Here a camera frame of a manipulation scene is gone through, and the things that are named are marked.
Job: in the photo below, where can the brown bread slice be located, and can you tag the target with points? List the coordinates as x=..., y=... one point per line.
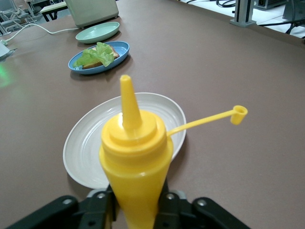
x=91, y=64

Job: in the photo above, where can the aluminium profile post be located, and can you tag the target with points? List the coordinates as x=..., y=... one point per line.
x=243, y=10

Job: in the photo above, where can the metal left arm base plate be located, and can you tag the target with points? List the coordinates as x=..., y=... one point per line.
x=4, y=51

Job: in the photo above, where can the grey office chair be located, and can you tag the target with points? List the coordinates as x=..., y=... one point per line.
x=12, y=21

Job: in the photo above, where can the yellow squeeze bottle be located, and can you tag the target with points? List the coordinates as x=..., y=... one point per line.
x=135, y=167

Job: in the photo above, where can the pale green round plate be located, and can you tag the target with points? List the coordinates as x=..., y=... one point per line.
x=97, y=33

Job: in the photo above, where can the blue round plate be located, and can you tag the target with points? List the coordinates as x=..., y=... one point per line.
x=121, y=51

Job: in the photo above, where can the green lettuce leaf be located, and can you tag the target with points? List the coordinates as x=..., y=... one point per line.
x=100, y=55

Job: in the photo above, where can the grey equipment box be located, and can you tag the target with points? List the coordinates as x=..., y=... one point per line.
x=271, y=3

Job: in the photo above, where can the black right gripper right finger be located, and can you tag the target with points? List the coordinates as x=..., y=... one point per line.
x=186, y=214

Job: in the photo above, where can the white round plate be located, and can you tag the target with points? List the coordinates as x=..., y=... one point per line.
x=85, y=152

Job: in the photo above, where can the beige chrome toaster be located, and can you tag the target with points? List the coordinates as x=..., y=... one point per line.
x=95, y=12

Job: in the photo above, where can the metal post bracket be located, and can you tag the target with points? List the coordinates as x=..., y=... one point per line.
x=243, y=23

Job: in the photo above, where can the wooden top desk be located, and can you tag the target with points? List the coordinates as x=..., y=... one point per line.
x=53, y=7

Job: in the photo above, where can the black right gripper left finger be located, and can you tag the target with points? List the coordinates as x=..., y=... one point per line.
x=90, y=210

